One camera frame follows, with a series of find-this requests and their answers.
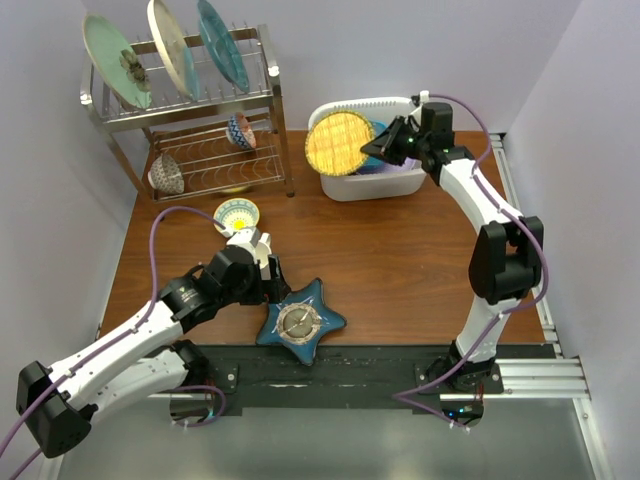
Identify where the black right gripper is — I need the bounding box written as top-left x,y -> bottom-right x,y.
362,115 -> 430,167

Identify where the teal dotted scalloped plate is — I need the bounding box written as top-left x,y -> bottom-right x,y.
356,120 -> 387,175

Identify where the lilac purple plate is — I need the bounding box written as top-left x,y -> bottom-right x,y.
371,158 -> 416,174

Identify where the orange woven pattern plate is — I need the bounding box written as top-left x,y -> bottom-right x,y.
305,110 -> 375,176

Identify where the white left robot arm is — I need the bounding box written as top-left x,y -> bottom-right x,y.
16,246 -> 291,458

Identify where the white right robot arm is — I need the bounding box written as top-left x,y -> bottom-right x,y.
361,96 -> 548,393

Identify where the white plastic bin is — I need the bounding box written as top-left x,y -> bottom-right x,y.
308,96 -> 426,202

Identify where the dark blue star plate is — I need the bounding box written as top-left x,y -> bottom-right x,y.
255,278 -> 347,366

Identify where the white ceramic mug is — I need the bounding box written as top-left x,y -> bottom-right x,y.
251,229 -> 272,280

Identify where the yellow blue patterned saucer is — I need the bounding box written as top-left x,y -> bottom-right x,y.
213,197 -> 260,237

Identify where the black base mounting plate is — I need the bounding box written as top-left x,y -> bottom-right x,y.
132,343 -> 506,419

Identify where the blue white patterned bowl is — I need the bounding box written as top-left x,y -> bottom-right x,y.
226,112 -> 257,150

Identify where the grey patterned bowl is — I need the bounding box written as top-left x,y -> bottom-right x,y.
147,153 -> 185,195

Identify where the teal plate on rack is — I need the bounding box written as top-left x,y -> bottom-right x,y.
197,0 -> 250,93

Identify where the stainless steel dish rack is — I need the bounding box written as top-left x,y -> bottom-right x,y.
80,24 -> 295,215

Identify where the cream plate on rack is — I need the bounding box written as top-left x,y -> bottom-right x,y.
146,0 -> 200,101

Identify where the mint flower plate on rack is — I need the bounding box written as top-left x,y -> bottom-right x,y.
82,14 -> 151,110

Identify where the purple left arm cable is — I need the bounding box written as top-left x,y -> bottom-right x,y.
0,205 -> 234,480

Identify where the aluminium frame rail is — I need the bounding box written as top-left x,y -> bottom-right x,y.
487,132 -> 614,480

